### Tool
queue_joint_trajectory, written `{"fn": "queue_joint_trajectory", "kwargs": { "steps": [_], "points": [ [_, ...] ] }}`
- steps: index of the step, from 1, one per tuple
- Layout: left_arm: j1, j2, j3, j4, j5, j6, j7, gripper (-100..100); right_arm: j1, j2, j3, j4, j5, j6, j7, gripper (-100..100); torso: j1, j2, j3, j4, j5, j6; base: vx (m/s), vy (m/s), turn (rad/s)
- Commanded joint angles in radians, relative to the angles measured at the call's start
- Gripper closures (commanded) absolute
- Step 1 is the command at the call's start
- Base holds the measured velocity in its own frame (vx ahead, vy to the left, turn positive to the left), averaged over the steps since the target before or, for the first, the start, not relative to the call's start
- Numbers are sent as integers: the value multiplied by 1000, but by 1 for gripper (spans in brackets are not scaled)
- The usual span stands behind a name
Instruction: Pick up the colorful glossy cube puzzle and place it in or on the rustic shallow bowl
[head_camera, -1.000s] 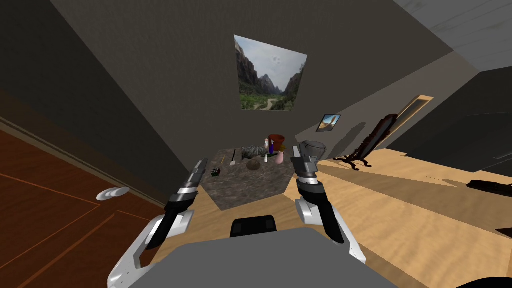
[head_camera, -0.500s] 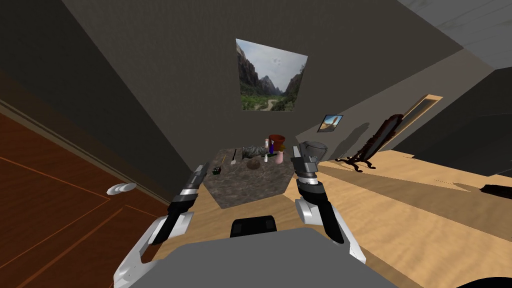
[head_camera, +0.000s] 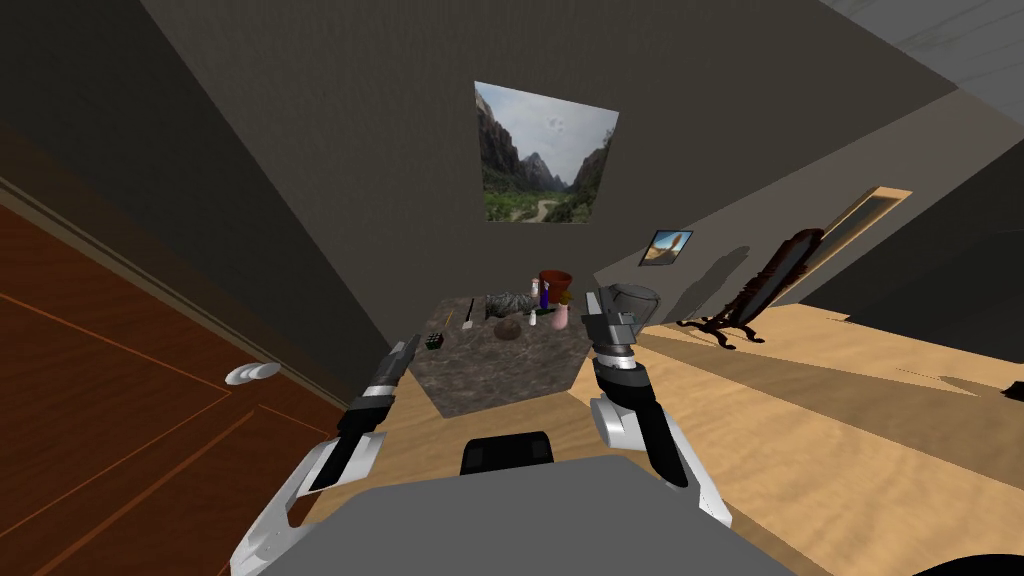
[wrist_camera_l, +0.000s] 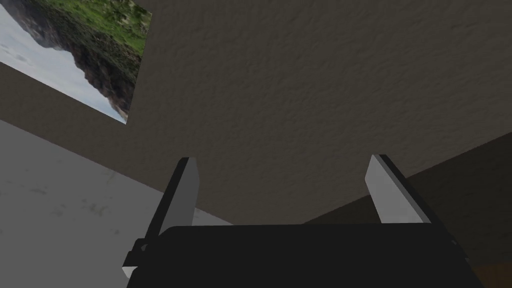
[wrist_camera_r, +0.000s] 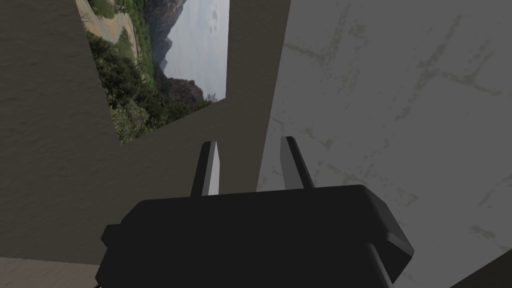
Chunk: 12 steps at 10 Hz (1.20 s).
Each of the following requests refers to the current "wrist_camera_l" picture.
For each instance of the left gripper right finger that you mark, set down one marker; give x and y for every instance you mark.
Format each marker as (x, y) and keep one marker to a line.
(394, 198)

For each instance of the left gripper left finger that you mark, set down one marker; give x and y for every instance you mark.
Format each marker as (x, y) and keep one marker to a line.
(180, 200)

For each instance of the landscape picture on wall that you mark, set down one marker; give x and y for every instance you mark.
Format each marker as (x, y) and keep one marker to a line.
(76, 52)

